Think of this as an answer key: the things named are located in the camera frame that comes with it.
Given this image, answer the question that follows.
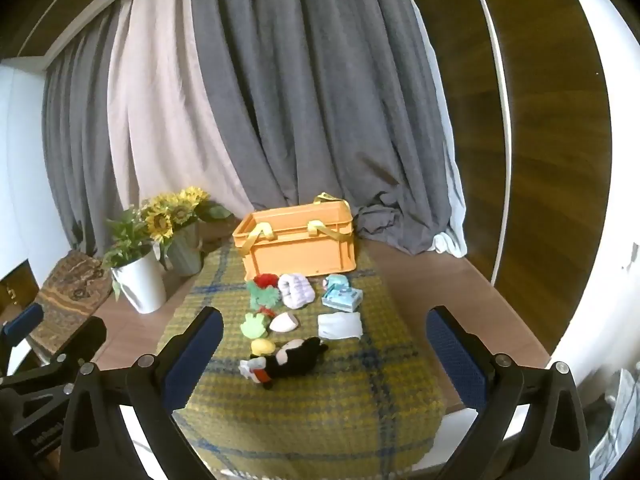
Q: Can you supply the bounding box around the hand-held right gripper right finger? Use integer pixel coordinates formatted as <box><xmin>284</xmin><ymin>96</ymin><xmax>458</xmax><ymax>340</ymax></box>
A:
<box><xmin>426</xmin><ymin>305</ymin><xmax>598</xmax><ymax>480</ymax></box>

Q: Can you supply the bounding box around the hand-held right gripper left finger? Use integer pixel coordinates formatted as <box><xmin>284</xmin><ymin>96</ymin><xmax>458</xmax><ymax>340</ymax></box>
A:
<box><xmin>57</xmin><ymin>306</ymin><xmax>224</xmax><ymax>480</ymax></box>

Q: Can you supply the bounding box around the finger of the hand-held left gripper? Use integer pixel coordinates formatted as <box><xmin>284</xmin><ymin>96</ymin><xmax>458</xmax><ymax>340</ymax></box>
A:
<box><xmin>47</xmin><ymin>316</ymin><xmax>109</xmax><ymax>367</ymax></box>
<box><xmin>0</xmin><ymin>303</ymin><xmax>45</xmax><ymax>345</ymax></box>

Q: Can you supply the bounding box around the red green fluffy plush toy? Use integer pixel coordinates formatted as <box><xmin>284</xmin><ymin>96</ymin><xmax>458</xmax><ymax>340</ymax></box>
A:
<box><xmin>246</xmin><ymin>274</ymin><xmax>281</xmax><ymax>317</ymax></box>

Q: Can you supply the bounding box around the black white plush toy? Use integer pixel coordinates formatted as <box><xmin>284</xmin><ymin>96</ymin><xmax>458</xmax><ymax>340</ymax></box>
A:
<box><xmin>239</xmin><ymin>337</ymin><xmax>329</xmax><ymax>391</ymax></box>

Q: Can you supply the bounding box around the blue patterned tissue pack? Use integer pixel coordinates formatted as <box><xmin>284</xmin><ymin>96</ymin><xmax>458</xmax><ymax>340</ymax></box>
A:
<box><xmin>321</xmin><ymin>275</ymin><xmax>362</xmax><ymax>311</ymax></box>

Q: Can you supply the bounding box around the orange plastic crate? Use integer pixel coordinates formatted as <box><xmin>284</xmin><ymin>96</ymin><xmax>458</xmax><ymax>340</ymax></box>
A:
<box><xmin>232</xmin><ymin>192</ymin><xmax>357</xmax><ymax>281</ymax></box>

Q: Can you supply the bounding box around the green soft toy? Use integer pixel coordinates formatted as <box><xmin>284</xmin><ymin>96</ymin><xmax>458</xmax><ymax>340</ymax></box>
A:
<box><xmin>241</xmin><ymin>312</ymin><xmax>271</xmax><ymax>339</ymax></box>

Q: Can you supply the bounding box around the brown patterned cushion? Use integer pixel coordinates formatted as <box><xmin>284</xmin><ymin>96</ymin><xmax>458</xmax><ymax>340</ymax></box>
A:
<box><xmin>25</xmin><ymin>251</ymin><xmax>112</xmax><ymax>361</ymax></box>

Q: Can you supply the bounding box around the white ribbed plant pot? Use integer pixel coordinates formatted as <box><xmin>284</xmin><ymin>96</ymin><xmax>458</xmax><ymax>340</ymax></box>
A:
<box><xmin>111</xmin><ymin>250</ymin><xmax>167</xmax><ymax>315</ymax></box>

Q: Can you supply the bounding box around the white shell plush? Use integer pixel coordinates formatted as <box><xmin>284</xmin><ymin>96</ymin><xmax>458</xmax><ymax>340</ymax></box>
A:
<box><xmin>269</xmin><ymin>311</ymin><xmax>300</xmax><ymax>333</ymax></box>

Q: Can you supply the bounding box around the grey green ribbed vase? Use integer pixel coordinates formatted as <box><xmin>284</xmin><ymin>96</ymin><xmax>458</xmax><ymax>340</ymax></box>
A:
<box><xmin>165</xmin><ymin>222</ymin><xmax>203</xmax><ymax>277</ymax></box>

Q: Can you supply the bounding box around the green leafy plant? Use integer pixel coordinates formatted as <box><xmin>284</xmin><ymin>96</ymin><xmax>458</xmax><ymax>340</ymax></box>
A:
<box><xmin>102</xmin><ymin>207</ymin><xmax>168</xmax><ymax>301</ymax></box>

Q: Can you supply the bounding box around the white lavender plush toy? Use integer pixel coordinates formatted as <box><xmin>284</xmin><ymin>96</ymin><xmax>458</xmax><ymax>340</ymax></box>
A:
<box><xmin>278</xmin><ymin>273</ymin><xmax>316</xmax><ymax>309</ymax></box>

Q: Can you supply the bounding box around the light blue folded cloth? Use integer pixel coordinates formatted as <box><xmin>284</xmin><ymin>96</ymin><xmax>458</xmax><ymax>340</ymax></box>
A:
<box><xmin>317</xmin><ymin>311</ymin><xmax>363</xmax><ymax>341</ymax></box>

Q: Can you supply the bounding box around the white sheer curtain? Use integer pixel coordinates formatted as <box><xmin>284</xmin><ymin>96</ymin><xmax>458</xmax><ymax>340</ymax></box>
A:
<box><xmin>410</xmin><ymin>0</ymin><xmax>468</xmax><ymax>257</ymax></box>

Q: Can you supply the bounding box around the yellow green plaid blanket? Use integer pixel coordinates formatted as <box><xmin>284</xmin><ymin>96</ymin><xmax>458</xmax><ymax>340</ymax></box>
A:
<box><xmin>157</xmin><ymin>240</ymin><xmax>448</xmax><ymax>476</ymax></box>

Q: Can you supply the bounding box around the sunflower bouquet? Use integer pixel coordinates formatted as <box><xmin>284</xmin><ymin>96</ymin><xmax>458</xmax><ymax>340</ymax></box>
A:
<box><xmin>142</xmin><ymin>187</ymin><xmax>233</xmax><ymax>261</ymax></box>

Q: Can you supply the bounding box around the grey curtain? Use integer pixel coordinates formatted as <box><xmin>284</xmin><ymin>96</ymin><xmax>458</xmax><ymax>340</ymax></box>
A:
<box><xmin>190</xmin><ymin>0</ymin><xmax>453</xmax><ymax>256</ymax></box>
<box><xmin>41</xmin><ymin>7</ymin><xmax>133</xmax><ymax>256</ymax></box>

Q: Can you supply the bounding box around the pale pink curtain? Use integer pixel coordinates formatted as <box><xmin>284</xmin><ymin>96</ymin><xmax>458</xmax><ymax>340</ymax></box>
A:
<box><xmin>106</xmin><ymin>0</ymin><xmax>257</xmax><ymax>221</ymax></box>

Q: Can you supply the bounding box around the wooden wardrobe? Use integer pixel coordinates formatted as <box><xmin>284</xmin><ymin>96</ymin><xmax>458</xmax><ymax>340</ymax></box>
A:
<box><xmin>395</xmin><ymin>0</ymin><xmax>615</xmax><ymax>356</ymax></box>

